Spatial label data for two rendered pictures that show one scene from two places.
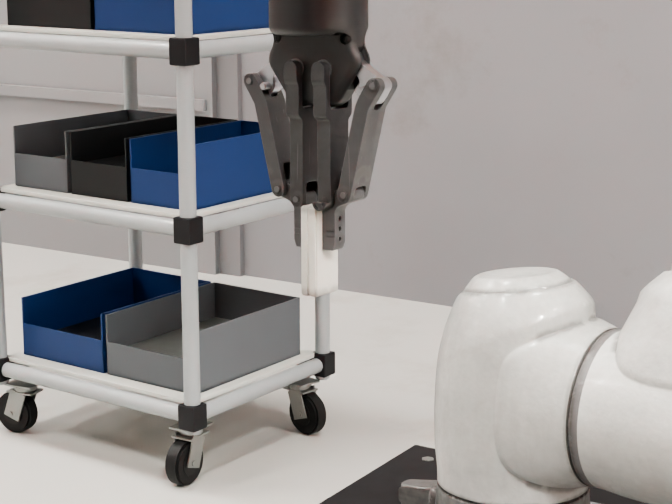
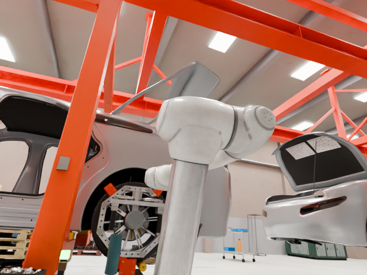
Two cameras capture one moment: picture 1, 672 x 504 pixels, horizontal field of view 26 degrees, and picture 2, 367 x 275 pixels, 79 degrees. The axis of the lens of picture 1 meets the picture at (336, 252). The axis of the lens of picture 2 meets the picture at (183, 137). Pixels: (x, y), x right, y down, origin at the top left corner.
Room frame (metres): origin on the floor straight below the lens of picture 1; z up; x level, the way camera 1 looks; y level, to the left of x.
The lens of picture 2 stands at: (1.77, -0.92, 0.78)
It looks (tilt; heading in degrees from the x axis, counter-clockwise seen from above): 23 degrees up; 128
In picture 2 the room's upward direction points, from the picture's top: 3 degrees clockwise
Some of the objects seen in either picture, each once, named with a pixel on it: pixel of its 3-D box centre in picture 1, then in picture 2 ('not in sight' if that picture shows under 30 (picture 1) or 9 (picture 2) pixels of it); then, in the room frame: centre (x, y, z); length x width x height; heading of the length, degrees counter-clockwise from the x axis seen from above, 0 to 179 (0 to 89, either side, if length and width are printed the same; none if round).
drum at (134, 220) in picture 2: not in sight; (134, 219); (0.31, 0.37, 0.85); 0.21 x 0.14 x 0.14; 145
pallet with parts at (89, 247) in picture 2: not in sight; (81, 245); (-5.29, 3.35, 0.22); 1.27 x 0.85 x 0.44; 57
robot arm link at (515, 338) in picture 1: (523, 378); not in sight; (1.39, -0.19, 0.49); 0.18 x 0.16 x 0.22; 52
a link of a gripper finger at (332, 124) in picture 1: (332, 134); not in sight; (1.10, 0.00, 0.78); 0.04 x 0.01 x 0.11; 145
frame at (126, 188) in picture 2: not in sight; (133, 220); (0.25, 0.41, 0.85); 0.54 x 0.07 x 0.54; 55
